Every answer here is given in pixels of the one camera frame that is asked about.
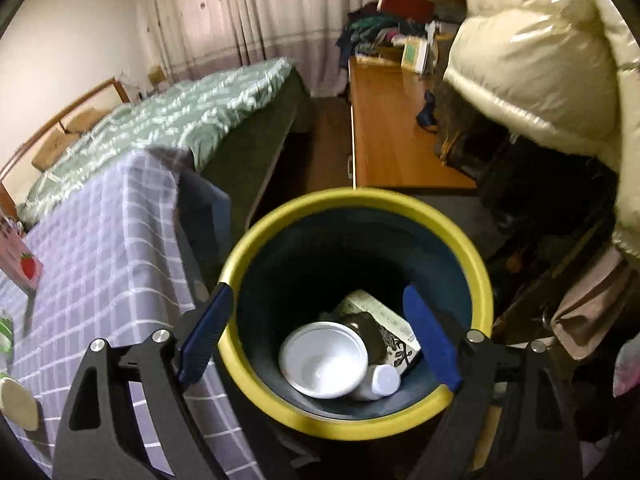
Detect white supplement bottle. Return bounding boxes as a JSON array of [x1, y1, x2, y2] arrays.
[[350, 362, 401, 402]]

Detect dark brown bag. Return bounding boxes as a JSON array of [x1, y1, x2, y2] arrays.
[[432, 80, 621, 261]]

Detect beige cloth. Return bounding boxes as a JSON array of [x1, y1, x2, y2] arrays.
[[550, 255, 636, 361]]

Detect dark clothes heap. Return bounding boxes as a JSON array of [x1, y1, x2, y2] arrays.
[[335, 2, 466, 61]]

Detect brown bear face pillow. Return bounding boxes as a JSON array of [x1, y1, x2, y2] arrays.
[[31, 132, 83, 171]]

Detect grey checked tablecloth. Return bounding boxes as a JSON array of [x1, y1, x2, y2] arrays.
[[0, 147, 266, 480]]

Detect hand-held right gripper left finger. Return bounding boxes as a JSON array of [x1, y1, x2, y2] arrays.
[[52, 282, 236, 480]]

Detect green white box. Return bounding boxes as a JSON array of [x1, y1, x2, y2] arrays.
[[401, 36, 432, 75]]

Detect pink cloth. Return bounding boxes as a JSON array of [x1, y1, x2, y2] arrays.
[[612, 342, 640, 398]]

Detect green checked duvet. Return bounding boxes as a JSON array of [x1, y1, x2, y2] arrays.
[[17, 57, 301, 226]]

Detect cream puffer jacket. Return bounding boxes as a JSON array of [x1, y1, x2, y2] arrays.
[[442, 0, 640, 266]]

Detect wooden desk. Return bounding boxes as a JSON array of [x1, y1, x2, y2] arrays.
[[347, 55, 478, 191]]

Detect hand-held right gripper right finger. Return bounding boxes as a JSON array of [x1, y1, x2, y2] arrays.
[[402, 284, 583, 480]]

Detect cream patterned box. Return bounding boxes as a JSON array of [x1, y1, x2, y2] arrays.
[[332, 289, 423, 381]]

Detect white plastic bowl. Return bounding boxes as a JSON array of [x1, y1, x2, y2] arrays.
[[278, 321, 369, 400]]

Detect yellow rimmed trash bin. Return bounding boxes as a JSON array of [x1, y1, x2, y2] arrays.
[[217, 187, 493, 441]]

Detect wooden bed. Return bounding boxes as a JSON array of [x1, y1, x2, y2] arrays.
[[0, 57, 316, 241]]

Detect pink beige curtain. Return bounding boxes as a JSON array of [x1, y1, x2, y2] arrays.
[[127, 0, 396, 98]]

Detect pink strawberry milk carton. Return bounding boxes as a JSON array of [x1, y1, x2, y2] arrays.
[[0, 237, 45, 291]]

